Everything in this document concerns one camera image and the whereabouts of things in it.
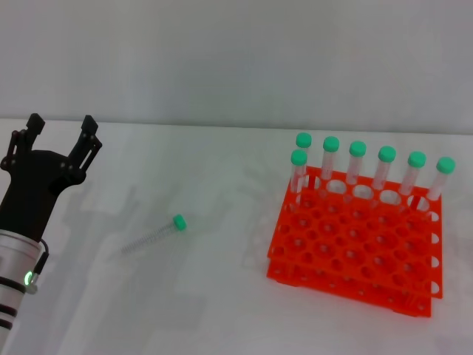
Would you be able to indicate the clear test tube green cap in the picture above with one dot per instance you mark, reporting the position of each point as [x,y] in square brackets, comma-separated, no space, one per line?
[331,144]
[180,222]
[445,165]
[417,159]
[387,154]
[298,157]
[357,148]
[303,140]

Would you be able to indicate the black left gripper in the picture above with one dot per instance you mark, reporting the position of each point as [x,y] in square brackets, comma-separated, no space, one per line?
[31,192]

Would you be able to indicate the orange plastic test tube rack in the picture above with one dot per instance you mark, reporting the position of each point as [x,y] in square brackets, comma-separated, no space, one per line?
[343,255]

